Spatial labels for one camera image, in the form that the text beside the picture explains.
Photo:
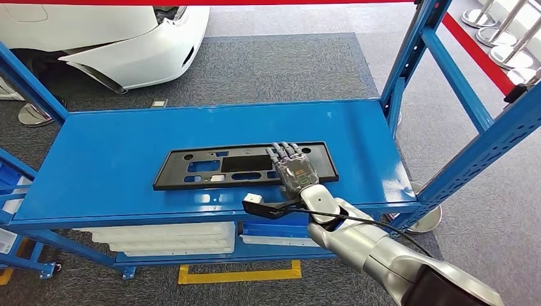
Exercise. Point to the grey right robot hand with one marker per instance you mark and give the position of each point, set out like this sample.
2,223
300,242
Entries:
298,173

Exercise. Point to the black plastic license plate frame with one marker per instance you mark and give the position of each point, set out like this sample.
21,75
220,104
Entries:
245,164

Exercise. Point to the blue metal shelf rack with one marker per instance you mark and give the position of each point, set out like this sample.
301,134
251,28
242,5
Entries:
17,167
105,169

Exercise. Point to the blue plastic bin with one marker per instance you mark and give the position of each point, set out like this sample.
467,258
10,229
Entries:
270,230

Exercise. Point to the yellow floor tape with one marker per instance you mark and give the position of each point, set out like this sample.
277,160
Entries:
236,276

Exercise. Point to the chrome stanchion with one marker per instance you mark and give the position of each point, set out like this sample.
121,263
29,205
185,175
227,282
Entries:
33,118
493,38
521,76
476,19
508,58
427,221

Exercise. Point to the stack of white plastic trays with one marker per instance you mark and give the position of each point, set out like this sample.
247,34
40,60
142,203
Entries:
169,240

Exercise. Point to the metal floor socket plate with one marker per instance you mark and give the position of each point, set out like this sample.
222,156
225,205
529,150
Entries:
159,104

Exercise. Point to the white car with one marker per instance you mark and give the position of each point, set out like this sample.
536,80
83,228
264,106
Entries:
139,55

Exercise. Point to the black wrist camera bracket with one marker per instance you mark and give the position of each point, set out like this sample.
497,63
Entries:
264,210

